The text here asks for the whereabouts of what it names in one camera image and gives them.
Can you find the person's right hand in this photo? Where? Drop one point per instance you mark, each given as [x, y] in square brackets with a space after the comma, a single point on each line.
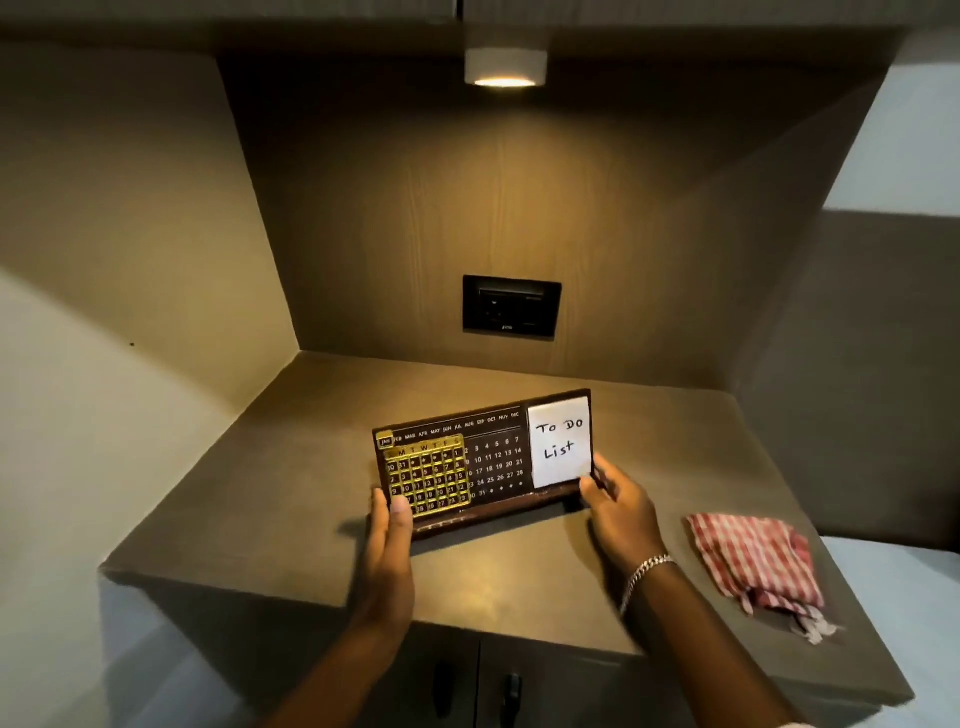
[626, 521]

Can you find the person's left hand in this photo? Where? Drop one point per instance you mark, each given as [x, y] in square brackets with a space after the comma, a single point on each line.
[390, 559]

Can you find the person's right thumb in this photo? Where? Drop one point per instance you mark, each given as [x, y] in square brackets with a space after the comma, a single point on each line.
[592, 496]

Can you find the person's left thumb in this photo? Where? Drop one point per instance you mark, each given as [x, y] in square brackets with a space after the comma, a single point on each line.
[400, 521]

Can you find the brown wooden desk calendar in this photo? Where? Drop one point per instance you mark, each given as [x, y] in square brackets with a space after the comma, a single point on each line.
[487, 465]

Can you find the person's right forearm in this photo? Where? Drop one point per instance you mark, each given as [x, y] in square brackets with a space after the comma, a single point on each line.
[709, 649]

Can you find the person's left forearm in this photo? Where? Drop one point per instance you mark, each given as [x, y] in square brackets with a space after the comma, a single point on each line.
[341, 671]

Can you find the white paper note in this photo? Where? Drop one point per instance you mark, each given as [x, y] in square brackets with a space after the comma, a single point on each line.
[559, 446]

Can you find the grey cabinet door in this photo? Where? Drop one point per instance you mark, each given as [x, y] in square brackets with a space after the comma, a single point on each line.
[322, 660]
[645, 694]

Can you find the red checkered cloth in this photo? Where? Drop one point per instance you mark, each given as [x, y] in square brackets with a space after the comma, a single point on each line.
[754, 562]

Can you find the white cylindrical spot lamp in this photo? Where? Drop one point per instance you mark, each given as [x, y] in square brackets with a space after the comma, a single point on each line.
[505, 67]

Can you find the overhead cabinet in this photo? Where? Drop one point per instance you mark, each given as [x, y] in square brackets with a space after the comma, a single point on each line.
[480, 22]

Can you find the gold sliding calendar frame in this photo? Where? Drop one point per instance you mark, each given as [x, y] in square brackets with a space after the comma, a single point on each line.
[426, 480]

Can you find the black wall socket panel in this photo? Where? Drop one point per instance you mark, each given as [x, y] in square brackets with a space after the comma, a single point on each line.
[511, 305]

